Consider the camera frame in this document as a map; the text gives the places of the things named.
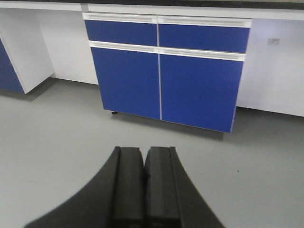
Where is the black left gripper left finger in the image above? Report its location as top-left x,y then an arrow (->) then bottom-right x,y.
26,146 -> 144,228

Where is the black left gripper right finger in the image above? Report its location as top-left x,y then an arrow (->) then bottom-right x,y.
144,147 -> 224,228

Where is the blue two-door lab cabinet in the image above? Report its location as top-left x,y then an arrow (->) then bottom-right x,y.
83,12 -> 252,133

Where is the blue cabinet at left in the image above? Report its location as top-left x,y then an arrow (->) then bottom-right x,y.
0,38 -> 25,94

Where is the white wall outlet plate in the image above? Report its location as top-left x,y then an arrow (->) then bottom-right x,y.
267,38 -> 280,45

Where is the white lab bench frame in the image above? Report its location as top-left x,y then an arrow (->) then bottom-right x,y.
0,0 -> 304,21

